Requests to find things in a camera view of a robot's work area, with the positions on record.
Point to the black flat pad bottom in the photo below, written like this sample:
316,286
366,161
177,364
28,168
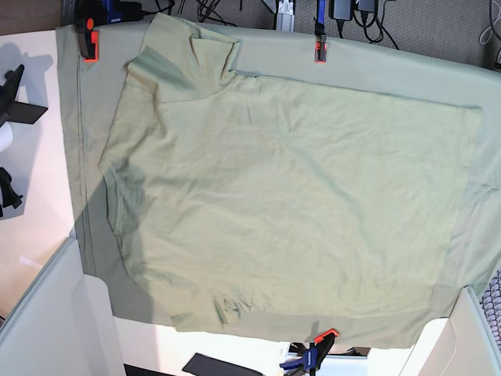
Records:
201,365

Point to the black stand upper left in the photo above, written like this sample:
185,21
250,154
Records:
13,110

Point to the white partition panel right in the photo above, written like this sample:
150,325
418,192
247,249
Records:
462,344

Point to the black stand lower left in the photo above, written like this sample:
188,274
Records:
10,199

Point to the orange black clamp left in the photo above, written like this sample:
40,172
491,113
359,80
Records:
88,40

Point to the orange blue clamp bottom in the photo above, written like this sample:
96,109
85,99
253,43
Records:
309,359

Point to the white partition panel left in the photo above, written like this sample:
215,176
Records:
63,324

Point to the light green T-shirt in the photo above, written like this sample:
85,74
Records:
232,194

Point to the aluminium extrusion post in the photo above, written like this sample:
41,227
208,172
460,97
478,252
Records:
285,16

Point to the orange blue clamp top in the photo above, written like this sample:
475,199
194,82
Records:
320,33

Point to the white cylinder left edge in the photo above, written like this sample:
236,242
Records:
6,136

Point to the orange blue clamp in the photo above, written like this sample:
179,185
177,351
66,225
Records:
309,359
320,33

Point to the white partition panel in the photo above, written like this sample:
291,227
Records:
462,344
63,324

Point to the grey mesh object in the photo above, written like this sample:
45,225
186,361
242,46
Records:
491,303

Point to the green table cloth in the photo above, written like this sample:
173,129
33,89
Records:
89,97

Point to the black power adapter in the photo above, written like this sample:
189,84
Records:
342,9
369,6

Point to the black stand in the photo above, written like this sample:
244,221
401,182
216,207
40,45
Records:
13,110
10,199

